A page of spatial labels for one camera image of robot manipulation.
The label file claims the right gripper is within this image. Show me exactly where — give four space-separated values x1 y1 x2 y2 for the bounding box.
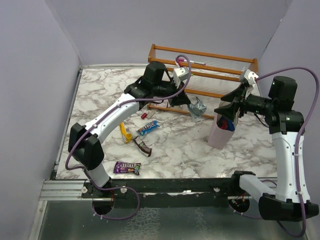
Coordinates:
215 82 276 121

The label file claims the small white eraser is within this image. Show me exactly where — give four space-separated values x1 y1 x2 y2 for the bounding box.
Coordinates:
147 111 156 119

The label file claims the white paper bag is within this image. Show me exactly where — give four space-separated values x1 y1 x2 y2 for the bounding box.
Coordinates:
207 113 238 150

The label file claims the wooden shelf rack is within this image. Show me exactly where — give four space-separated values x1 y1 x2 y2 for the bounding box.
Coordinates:
147 44 258 119

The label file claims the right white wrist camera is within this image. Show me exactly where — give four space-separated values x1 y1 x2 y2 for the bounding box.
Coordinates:
239 69 259 98

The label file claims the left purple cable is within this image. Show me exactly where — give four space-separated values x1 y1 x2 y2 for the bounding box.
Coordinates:
65 54 193 221

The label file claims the purple M&M's packet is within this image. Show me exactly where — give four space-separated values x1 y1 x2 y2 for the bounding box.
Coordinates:
113 161 141 176

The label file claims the grey plastic clip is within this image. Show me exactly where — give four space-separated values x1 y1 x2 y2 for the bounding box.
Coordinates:
187 97 207 122

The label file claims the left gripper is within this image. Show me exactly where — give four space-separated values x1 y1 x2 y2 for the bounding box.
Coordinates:
152 77 191 108

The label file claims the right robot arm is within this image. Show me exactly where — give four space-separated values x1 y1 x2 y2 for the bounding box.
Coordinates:
215 76 319 222

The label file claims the small red cylinder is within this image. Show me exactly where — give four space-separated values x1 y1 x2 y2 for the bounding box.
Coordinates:
141 113 148 119

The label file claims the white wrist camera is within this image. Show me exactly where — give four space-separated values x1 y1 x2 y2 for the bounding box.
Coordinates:
173 67 189 87
239 69 259 98

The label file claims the blue M&M's packet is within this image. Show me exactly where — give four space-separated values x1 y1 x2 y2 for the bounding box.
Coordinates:
136 120 159 136

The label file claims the yellow snack bar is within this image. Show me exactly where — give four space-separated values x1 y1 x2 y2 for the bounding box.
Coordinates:
119 122 133 144

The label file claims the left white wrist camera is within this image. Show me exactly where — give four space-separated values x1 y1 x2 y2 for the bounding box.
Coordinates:
173 67 189 87

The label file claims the blue Burts chips bag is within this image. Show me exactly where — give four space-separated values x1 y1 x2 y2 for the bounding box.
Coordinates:
216 115 236 132

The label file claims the brown chocolate bar wrapper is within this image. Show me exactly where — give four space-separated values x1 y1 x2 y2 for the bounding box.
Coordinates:
133 136 152 157

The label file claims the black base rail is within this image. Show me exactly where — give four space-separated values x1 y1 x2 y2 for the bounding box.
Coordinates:
74 177 252 209

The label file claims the red white card box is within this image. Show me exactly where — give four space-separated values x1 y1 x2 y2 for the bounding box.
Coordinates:
154 100 169 108

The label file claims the magenta marker pen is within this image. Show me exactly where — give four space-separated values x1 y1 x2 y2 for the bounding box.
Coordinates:
176 57 207 66

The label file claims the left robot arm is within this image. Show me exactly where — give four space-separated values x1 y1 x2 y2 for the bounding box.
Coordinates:
68 61 192 198

